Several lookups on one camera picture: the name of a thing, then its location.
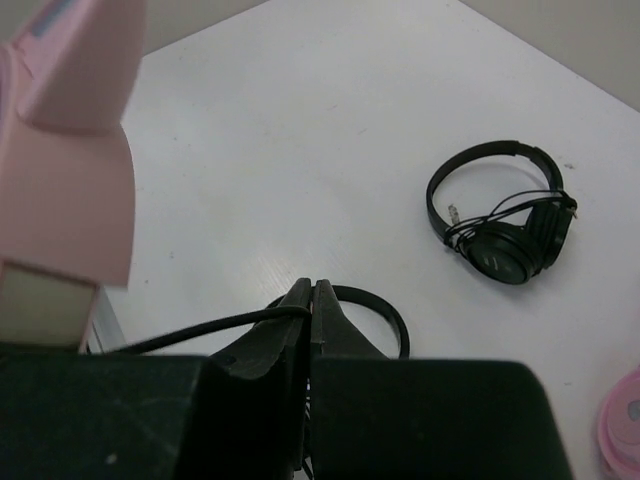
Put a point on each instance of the black headphones far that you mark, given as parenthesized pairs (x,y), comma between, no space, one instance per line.
(512,244)

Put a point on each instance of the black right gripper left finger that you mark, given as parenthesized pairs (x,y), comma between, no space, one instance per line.
(256,405)

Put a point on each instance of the black headphones near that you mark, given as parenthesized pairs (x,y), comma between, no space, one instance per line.
(370,315)

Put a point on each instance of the black headphones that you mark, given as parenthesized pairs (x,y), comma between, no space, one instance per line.
(370,315)
(512,244)

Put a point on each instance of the pink blue cat-ear headphones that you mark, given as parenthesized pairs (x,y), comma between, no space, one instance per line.
(67,176)

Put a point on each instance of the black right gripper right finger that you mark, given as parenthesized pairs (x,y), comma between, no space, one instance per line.
(340,432)

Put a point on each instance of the pink gaming headset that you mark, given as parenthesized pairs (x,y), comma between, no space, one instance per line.
(617,429)

